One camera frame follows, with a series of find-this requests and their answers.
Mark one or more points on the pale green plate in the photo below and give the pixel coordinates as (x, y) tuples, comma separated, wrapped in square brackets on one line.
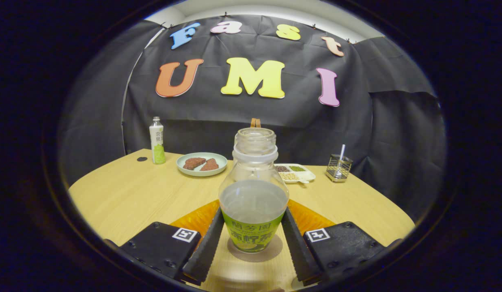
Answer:
[(202, 173)]

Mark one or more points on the white divided snack tray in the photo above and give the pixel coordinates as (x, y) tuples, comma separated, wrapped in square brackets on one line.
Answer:
[(299, 175)]

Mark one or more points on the brown food piece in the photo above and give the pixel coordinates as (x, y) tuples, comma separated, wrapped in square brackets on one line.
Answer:
[(193, 163), (210, 165)]

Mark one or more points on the round brown coaster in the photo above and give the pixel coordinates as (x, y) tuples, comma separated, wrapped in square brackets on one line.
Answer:
[(234, 254)]

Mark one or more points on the green label juice bottle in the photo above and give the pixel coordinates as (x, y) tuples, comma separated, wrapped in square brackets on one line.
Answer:
[(254, 239)]

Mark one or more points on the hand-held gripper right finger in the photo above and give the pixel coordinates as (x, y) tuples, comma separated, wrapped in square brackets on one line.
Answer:
[(297, 251)]

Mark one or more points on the wooden table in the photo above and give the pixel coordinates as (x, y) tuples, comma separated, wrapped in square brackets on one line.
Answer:
[(125, 198)]

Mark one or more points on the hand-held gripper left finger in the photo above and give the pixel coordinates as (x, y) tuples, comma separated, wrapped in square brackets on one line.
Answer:
[(208, 247)]

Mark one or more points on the white straw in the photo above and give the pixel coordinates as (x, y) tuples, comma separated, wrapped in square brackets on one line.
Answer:
[(342, 152)]

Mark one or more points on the white and green drink bottle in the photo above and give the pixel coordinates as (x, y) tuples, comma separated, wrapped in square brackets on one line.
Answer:
[(158, 150)]

